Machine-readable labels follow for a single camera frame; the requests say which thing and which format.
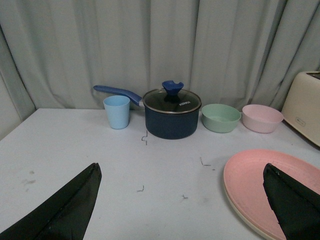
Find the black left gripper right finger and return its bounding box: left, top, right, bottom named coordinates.
left=263, top=163, right=320, bottom=240

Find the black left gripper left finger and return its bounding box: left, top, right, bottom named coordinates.
left=0, top=163, right=102, bottom=240

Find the pink plate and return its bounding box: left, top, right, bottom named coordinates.
left=223, top=149, right=320, bottom=240

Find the beige plate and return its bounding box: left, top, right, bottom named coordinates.
left=223, top=186, right=276, bottom=240

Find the pink bowl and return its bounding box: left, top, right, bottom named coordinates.
left=242, top=104, right=284, bottom=134

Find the cream toaster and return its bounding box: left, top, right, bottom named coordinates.
left=281, top=71, right=320, bottom=146

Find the green bowl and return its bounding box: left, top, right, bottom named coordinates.
left=201, top=104, right=242, bottom=133

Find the left light blue cup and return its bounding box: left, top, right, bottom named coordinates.
left=103, top=95, right=130, bottom=130

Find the dark blue saucepan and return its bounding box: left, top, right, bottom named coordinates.
left=93, top=85, right=202, bottom=140

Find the glass pot lid blue knob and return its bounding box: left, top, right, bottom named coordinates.
left=142, top=80, right=202, bottom=114

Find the grey curtain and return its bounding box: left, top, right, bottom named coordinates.
left=0, top=0, right=320, bottom=137

